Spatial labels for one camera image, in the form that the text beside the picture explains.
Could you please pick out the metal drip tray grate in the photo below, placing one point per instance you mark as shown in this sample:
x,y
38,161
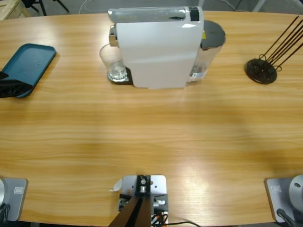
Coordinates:
x,y
118,78

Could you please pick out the black capsule holder with rods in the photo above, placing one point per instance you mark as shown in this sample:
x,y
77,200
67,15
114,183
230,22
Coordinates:
x,y
254,68

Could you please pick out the clear water tank grey lid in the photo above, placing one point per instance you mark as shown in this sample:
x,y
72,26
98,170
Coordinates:
x,y
213,33

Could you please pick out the dark camera post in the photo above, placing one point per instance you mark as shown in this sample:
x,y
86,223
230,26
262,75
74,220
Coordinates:
x,y
135,212

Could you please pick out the white peeling sticker tab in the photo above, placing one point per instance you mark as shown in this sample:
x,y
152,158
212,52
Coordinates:
x,y
117,185

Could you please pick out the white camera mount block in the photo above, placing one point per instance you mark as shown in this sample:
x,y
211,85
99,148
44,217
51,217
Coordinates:
x,y
158,183

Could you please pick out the clear glass cup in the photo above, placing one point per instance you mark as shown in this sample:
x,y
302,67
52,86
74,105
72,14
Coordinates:
x,y
111,59

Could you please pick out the white capsule coffee machine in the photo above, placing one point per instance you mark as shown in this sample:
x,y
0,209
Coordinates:
x,y
156,52

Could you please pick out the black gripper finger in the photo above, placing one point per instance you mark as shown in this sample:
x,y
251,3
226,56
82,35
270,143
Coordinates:
x,y
14,88
2,76

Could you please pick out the teal plastic tray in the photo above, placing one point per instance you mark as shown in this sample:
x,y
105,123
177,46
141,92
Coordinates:
x,y
30,61

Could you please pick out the arm grey base plate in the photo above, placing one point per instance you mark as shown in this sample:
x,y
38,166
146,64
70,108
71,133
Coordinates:
x,y
16,201
277,198

